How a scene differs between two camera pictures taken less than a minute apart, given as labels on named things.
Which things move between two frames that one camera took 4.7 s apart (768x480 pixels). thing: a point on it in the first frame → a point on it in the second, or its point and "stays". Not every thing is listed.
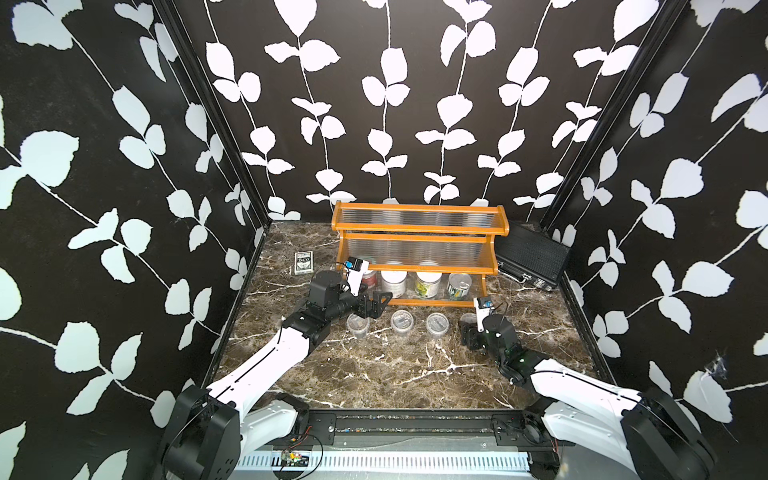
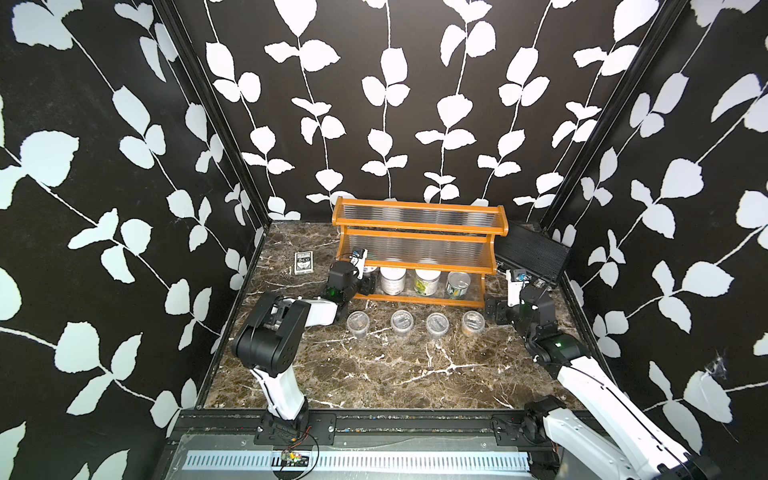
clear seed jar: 357,325 stays
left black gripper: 375,309 → 367,283
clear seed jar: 437,324 stays
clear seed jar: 402,322 stays
